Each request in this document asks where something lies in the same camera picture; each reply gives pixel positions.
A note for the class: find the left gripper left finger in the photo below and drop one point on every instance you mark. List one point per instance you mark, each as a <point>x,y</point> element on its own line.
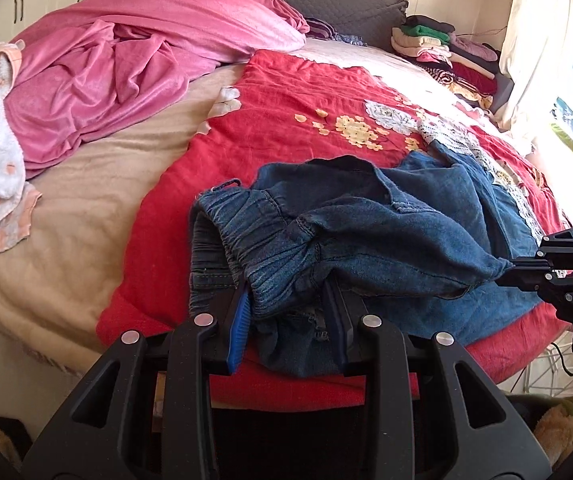
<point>210,343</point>

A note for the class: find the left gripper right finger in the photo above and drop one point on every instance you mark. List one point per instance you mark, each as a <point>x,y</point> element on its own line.
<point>364,344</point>

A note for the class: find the blue denim pants lace trim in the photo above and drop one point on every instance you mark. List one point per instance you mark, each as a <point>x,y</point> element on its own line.
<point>424,243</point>

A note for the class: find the beige bed cover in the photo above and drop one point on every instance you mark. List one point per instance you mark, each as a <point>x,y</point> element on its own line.
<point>57,281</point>

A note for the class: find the white curtain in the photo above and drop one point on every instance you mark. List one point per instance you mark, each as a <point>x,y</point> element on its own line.
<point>537,54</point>

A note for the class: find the stack of folded clothes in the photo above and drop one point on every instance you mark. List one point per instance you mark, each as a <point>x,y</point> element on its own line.
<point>468,69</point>

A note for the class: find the red floral blanket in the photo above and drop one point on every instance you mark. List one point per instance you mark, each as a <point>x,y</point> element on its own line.
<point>289,106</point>

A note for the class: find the pink bed sheet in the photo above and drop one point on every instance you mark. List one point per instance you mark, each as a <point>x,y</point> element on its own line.
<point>100,66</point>

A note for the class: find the striped purple pillow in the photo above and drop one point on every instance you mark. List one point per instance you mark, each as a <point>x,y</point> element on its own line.
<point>321,30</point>

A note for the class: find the white wire basket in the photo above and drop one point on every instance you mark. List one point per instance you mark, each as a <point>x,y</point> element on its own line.
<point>545,375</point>

